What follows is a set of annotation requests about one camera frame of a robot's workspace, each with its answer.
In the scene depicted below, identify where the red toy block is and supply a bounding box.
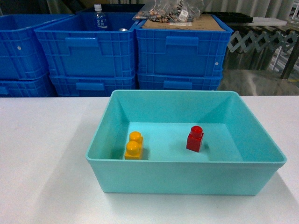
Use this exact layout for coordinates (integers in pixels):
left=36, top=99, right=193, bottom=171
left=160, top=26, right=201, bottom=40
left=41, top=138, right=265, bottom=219
left=186, top=126, right=204, bottom=153

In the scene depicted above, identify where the teal plastic box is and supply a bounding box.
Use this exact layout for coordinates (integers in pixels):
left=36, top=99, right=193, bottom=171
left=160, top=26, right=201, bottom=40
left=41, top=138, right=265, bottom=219
left=86, top=90, right=286, bottom=195

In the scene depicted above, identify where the yellow toy block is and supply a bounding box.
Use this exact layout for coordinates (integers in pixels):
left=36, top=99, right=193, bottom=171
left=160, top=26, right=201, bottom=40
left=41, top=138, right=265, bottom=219
left=124, top=131, right=143, bottom=160

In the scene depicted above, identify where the blue crate lower right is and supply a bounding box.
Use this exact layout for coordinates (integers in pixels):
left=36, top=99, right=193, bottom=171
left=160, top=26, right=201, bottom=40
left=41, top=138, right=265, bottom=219
left=136, top=72, right=223, bottom=91

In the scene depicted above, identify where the blue crate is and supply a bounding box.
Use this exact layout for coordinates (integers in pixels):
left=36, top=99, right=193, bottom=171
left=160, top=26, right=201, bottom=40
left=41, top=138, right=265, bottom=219
left=34, top=13, right=138, bottom=78
left=0, top=74, right=57, bottom=98
left=136, top=15, right=233, bottom=77
left=50, top=75, right=137, bottom=97
left=136, top=72, right=223, bottom=91
left=0, top=14, right=71, bottom=81

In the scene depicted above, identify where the blue crate upper right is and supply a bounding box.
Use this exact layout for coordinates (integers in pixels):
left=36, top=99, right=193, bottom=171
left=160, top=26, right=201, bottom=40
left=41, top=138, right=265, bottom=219
left=136, top=15, right=233, bottom=77

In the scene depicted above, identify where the blue crate lower middle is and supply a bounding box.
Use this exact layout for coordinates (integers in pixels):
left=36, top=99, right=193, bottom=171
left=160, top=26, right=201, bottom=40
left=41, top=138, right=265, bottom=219
left=50, top=75, right=137, bottom=97

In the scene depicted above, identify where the blue crate upper middle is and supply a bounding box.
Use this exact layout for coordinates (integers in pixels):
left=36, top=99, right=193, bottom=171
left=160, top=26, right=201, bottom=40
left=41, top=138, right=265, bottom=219
left=34, top=13, right=138, bottom=78

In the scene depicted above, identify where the plastic bag of parts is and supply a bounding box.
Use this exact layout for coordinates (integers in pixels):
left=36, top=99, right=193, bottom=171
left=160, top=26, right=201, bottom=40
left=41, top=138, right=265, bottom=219
left=133, top=0, right=206, bottom=23

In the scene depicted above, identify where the clear water bottle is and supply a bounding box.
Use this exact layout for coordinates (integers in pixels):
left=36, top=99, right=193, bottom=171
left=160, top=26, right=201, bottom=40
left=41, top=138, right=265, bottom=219
left=93, top=4, right=108, bottom=31

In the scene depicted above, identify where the brown cardboard sheet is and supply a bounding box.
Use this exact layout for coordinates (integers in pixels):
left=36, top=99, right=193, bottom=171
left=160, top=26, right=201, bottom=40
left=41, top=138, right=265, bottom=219
left=142, top=14, right=225, bottom=31

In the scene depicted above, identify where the blue crate lower left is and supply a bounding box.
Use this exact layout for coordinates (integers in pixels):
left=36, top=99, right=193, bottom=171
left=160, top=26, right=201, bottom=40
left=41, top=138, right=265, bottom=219
left=0, top=74, right=57, bottom=98

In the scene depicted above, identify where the black foam pad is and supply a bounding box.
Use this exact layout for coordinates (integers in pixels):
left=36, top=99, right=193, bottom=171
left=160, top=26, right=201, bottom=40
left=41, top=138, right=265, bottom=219
left=203, top=11, right=253, bottom=23

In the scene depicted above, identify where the expandable roller conveyor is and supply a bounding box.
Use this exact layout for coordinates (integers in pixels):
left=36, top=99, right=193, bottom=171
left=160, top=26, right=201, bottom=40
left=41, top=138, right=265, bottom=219
left=228, top=30, right=299, bottom=53

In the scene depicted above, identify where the blue crate upper left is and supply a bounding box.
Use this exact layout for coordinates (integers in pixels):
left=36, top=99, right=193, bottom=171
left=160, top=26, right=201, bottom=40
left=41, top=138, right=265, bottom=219
left=0, top=14, right=71, bottom=81

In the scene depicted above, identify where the white foam sheet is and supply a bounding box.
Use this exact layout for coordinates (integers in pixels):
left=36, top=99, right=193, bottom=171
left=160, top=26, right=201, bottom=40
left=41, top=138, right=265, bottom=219
left=240, top=17, right=287, bottom=26

